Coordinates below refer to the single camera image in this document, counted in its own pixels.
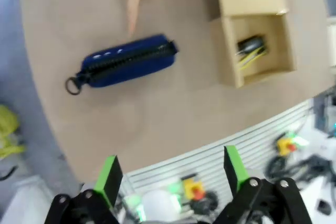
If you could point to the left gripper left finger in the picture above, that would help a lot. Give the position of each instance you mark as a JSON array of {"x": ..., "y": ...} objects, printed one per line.
[{"x": 107, "y": 182}]

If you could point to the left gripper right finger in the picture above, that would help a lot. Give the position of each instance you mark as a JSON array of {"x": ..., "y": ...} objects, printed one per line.
[{"x": 236, "y": 171}]

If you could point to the yellow utility knife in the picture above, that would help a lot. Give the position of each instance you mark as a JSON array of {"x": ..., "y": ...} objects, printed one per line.
[{"x": 252, "y": 58}]

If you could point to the navy blue zipper pouch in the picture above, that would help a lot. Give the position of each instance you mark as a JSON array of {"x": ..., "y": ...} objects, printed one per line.
[{"x": 126, "y": 64}]

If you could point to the black stapler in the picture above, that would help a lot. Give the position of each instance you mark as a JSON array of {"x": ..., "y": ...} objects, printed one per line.
[{"x": 252, "y": 43}]

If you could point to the brown cardboard box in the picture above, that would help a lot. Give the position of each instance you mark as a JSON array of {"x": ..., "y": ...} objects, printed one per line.
[{"x": 262, "y": 3}]

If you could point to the yellow emergency stop button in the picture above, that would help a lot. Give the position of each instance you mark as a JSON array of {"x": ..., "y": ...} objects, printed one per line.
[
  {"x": 286, "y": 146},
  {"x": 194, "y": 188}
]

